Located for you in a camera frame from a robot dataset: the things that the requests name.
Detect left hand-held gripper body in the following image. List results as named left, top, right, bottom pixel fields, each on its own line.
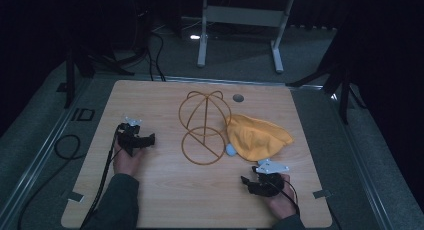
left=116, top=116, right=150, bottom=157

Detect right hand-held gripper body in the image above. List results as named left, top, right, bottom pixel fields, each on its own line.
left=247, top=158, right=290, bottom=198

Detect yellow cloth hat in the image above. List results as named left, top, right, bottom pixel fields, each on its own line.
left=225, top=113, right=295, bottom=163

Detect gold wire hat stand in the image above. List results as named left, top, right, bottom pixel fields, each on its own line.
left=178, top=90, right=233, bottom=166

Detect person's right hand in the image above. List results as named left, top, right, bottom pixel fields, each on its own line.
left=265, top=173, right=299, bottom=221

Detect person's left hand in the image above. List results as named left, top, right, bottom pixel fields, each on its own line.
left=113, top=140, right=146, bottom=178

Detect black tripod stand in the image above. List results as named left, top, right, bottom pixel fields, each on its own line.
left=286, top=39, right=368, bottom=126
left=55, top=39, right=136, bottom=110

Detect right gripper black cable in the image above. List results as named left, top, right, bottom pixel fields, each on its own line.
left=266, top=178, right=301, bottom=218

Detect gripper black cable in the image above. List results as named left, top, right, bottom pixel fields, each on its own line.
left=79, top=124, right=123, bottom=230
left=266, top=178, right=301, bottom=218

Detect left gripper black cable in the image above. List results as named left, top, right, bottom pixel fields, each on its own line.
left=79, top=124, right=123, bottom=230

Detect black floor cable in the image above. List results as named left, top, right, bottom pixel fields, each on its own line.
left=16, top=133, right=88, bottom=230

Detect black floor cables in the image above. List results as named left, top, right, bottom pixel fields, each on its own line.
left=146, top=29, right=168, bottom=82

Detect white metal table frame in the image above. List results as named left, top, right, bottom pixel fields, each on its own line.
left=196, top=0, right=296, bottom=74

